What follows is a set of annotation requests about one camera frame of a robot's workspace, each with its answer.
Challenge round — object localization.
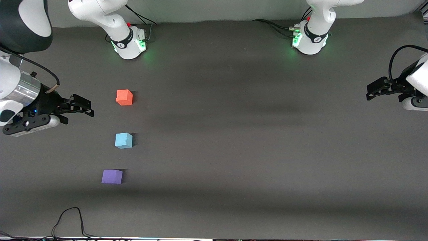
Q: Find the light blue foam block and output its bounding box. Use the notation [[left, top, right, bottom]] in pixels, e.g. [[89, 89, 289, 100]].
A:
[[115, 133, 133, 149]]

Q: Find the black base cable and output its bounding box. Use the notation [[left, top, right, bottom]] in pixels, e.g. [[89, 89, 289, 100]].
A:
[[252, 19, 296, 38], [126, 4, 158, 26]]

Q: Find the black right base cable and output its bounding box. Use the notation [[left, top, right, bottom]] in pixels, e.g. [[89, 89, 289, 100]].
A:
[[126, 4, 158, 26]]

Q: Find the orange foam block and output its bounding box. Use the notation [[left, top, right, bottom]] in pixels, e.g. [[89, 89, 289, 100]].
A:
[[116, 89, 133, 106]]

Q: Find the purple foam block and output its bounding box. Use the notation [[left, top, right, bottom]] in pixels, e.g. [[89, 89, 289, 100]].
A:
[[101, 169, 123, 184]]

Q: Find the black left base cable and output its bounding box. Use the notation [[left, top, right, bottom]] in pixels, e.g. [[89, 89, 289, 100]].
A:
[[252, 19, 296, 38]]

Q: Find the black looped table cable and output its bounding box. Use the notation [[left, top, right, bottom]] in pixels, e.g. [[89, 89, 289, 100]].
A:
[[51, 207, 101, 240]]

